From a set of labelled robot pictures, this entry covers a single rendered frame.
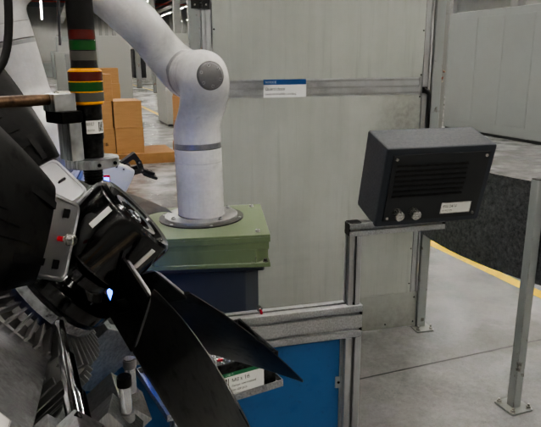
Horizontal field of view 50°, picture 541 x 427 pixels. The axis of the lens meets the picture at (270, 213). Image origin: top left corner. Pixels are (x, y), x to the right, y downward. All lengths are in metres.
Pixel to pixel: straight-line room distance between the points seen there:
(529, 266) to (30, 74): 1.88
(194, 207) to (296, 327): 0.40
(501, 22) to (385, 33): 8.67
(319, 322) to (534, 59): 9.72
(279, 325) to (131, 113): 7.21
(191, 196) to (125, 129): 6.95
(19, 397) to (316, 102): 2.31
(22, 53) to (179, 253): 0.55
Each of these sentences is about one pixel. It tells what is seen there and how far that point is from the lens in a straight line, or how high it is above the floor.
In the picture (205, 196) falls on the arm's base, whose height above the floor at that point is 1.08.
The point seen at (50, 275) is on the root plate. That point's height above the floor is 1.19.
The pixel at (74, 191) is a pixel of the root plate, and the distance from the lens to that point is 0.77.
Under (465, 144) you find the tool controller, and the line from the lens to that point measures 1.33.
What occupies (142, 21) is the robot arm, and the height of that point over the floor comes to 1.49.
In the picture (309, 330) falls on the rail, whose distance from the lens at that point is 1.35.
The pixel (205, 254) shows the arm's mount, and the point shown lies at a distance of 1.38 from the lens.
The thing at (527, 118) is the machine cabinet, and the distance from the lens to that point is 10.92.
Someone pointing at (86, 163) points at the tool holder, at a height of 1.28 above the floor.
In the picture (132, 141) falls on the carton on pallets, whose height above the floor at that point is 0.31.
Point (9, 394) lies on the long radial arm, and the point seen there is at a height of 1.11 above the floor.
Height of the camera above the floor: 1.41
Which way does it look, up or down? 15 degrees down
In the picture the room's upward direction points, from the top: straight up
